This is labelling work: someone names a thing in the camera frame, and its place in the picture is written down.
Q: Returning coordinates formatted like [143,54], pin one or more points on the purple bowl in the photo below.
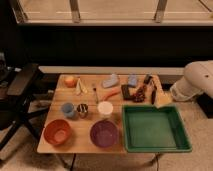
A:
[104,134]

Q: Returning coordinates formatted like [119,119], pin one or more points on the dark red grape bunch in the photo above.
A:
[139,95]

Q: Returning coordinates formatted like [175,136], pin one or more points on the pale banana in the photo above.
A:
[80,87]

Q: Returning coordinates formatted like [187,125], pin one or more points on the green plastic tray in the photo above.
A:
[148,129]

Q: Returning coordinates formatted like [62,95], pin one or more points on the yellow sponge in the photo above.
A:
[162,99]

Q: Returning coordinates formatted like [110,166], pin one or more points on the black rectangular block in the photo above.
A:
[125,92]

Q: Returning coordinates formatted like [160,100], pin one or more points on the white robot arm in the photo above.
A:
[197,79]

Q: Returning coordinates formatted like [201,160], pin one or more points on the orange round fruit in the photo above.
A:
[70,81]

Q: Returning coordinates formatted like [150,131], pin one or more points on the white cup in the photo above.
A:
[105,109]

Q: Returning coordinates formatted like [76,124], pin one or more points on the orange carrot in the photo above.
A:
[110,94]

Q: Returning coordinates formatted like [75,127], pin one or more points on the black office chair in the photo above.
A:
[17,91]

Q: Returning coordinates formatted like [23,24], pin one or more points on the small blue object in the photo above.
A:
[132,80]

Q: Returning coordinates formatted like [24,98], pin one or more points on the wooden table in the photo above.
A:
[85,118]

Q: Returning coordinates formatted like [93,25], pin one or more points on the light blue cloth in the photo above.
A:
[111,82]

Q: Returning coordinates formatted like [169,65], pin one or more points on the orange bowl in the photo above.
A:
[57,132]

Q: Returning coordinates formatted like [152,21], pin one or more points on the blue cup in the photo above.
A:
[68,110]

